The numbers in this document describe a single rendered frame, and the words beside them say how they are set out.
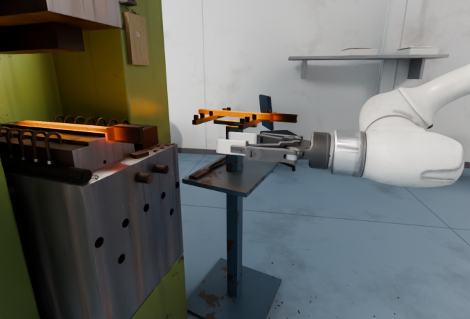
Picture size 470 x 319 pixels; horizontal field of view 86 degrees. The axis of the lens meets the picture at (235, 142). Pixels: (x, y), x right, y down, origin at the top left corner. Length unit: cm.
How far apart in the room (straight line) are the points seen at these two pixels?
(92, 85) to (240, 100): 268
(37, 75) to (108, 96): 27
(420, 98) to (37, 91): 120
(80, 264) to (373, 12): 363
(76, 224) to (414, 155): 70
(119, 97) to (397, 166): 88
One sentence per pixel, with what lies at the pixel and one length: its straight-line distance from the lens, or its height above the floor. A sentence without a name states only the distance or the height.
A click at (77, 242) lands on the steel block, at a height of 77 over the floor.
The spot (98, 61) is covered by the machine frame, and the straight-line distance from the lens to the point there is 109.
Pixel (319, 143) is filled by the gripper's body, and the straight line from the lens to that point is 51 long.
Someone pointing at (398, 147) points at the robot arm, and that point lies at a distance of 51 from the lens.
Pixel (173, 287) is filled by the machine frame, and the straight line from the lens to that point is 112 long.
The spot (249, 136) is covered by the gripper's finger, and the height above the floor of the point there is 101.
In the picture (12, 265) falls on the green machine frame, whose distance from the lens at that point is 86.
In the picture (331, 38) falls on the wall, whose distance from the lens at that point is 362.
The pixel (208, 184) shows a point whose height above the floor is 72.
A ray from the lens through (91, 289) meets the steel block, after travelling 80.
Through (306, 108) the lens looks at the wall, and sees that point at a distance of 358.
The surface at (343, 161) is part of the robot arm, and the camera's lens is 51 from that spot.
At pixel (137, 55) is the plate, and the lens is 103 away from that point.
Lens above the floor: 115
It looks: 15 degrees down
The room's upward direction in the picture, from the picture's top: straight up
